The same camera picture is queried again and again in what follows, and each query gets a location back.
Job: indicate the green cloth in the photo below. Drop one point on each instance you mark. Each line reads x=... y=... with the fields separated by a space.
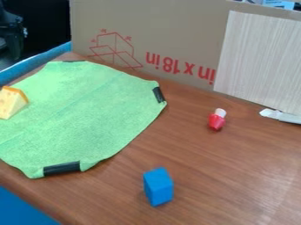
x=82 y=111

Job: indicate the red and white toy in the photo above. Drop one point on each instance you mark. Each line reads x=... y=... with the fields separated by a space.
x=216 y=120

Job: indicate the blue block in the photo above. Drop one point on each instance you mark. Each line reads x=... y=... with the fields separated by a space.
x=158 y=186

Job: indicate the cardboard box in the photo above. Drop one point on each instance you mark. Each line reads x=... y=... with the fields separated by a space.
x=164 y=38

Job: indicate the light wooden board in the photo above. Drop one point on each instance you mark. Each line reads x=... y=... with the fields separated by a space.
x=260 y=60

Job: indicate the white tape scrap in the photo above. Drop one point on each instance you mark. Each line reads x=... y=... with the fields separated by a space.
x=280 y=115

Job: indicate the yellow toy cheese wedge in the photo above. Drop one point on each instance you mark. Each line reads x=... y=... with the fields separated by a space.
x=11 y=101

